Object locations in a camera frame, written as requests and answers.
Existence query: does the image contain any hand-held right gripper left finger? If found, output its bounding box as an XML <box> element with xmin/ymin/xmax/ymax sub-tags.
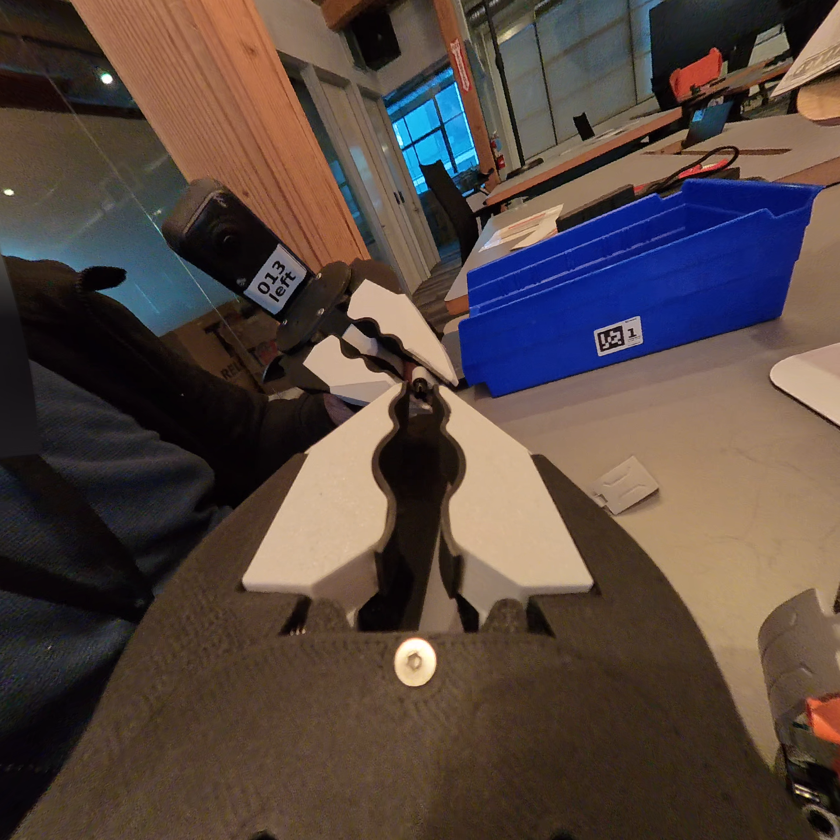
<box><xmin>241</xmin><ymin>382</ymin><xmax>406</xmax><ymax>634</ymax></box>

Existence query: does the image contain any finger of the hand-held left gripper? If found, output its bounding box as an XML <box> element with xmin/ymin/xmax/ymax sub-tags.
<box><xmin>346</xmin><ymin>277</ymin><xmax>462</xmax><ymax>389</ymax></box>
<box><xmin>302</xmin><ymin>333</ymin><xmax>404</xmax><ymax>408</ymax></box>

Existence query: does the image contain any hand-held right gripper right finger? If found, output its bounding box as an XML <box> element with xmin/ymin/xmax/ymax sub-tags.
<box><xmin>428</xmin><ymin>387</ymin><xmax>596</xmax><ymax>634</ymax></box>

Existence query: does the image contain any blue tagged parts bin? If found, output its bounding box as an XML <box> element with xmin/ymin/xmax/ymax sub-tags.
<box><xmin>457</xmin><ymin>179</ymin><xmax>823</xmax><ymax>399</ymax></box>

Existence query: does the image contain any grey orange toy model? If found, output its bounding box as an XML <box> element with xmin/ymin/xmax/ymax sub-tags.
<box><xmin>756</xmin><ymin>586</ymin><xmax>840</xmax><ymax>840</ymax></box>

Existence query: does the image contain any small grey curved panel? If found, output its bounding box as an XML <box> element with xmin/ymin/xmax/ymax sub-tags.
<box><xmin>592</xmin><ymin>455</ymin><xmax>661</xmax><ymax>517</ymax></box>

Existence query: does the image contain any cardboard box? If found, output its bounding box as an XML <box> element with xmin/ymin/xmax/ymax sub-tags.
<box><xmin>159</xmin><ymin>301</ymin><xmax>293</xmax><ymax>395</ymax></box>

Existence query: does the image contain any black office chair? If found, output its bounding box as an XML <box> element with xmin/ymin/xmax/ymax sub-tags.
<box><xmin>419</xmin><ymin>159</ymin><xmax>481</xmax><ymax>265</ymax></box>

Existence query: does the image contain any wooden pillar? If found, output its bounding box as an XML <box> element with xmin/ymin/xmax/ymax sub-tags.
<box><xmin>71</xmin><ymin>0</ymin><xmax>371</xmax><ymax>309</ymax></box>

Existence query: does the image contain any white paper envelope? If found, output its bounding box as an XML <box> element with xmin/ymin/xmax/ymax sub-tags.
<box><xmin>478</xmin><ymin>203</ymin><xmax>565</xmax><ymax>255</ymax></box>

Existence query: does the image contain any black flat case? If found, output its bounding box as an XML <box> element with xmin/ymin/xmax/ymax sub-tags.
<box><xmin>556</xmin><ymin>185</ymin><xmax>636</xmax><ymax>232</ymax></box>

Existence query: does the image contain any red hanging banner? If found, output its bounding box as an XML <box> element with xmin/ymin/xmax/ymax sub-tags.
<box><xmin>448</xmin><ymin>34</ymin><xmax>478</xmax><ymax>94</ymax></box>

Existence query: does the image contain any orange device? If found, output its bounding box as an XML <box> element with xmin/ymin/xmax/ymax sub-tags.
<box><xmin>668</xmin><ymin>50</ymin><xmax>724</xmax><ymax>101</ymax></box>

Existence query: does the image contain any white printed board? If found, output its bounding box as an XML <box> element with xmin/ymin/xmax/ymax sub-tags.
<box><xmin>773</xmin><ymin>12</ymin><xmax>840</xmax><ymax>99</ymax></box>

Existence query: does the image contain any black shoulder strap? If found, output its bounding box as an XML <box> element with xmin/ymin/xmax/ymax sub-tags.
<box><xmin>0</xmin><ymin>453</ymin><xmax>157</xmax><ymax>623</ymax></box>

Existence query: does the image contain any black wall speaker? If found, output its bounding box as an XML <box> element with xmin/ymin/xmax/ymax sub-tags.
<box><xmin>350</xmin><ymin>8</ymin><xmax>403</xmax><ymax>72</ymax></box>

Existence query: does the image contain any red cable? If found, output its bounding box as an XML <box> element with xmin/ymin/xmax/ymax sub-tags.
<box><xmin>661</xmin><ymin>144</ymin><xmax>741</xmax><ymax>193</ymax></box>

